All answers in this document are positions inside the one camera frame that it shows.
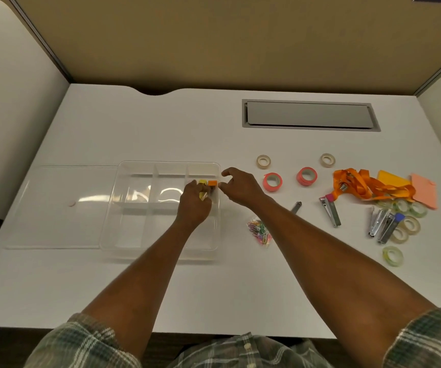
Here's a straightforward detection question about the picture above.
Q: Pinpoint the tan partition panel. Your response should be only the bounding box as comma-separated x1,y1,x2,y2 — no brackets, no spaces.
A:
13,0,441,96

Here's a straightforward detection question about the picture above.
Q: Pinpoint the clear plastic lid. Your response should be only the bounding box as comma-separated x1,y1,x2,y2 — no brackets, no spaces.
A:
5,165,120,249

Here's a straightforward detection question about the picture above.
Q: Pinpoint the bag of coloured paper clips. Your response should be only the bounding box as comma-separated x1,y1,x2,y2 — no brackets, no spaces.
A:
246,218,273,246

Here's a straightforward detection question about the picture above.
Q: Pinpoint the orange sticky note pad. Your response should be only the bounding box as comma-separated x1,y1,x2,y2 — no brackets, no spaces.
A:
376,170,413,188

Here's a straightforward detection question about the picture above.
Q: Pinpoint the grey cable tray cover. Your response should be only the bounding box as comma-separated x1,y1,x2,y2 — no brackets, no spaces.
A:
241,98,381,133

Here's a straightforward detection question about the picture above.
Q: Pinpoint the person's right forearm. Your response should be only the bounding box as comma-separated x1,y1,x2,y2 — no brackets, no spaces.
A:
258,195,438,368

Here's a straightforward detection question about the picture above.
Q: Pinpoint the green plaid shirt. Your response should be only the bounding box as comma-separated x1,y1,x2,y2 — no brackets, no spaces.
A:
25,308,441,368

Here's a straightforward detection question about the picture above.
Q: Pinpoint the pink tape roll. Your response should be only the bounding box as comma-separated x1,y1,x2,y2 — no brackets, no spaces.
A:
262,172,283,193
297,167,319,187

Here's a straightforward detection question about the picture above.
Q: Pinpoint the orange lanyard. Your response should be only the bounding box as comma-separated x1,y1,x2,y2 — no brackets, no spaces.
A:
332,168,417,203

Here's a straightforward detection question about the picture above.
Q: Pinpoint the person's right hand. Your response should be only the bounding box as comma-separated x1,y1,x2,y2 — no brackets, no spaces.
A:
218,167,273,208

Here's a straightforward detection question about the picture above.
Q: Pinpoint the person's left forearm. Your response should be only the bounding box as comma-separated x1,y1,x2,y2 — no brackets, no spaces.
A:
81,216,213,359

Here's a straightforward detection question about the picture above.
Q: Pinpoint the pink sticky note pad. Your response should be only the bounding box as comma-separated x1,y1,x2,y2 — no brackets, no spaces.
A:
411,173,439,210

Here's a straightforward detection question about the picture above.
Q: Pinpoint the white desk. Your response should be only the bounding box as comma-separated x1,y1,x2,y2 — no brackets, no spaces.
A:
0,83,441,340

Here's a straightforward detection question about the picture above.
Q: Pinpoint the person's left hand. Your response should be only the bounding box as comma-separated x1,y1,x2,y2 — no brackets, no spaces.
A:
174,179,213,233

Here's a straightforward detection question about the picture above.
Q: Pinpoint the clear plastic organizer box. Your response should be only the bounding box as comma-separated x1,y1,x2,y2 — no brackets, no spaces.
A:
99,160,221,261

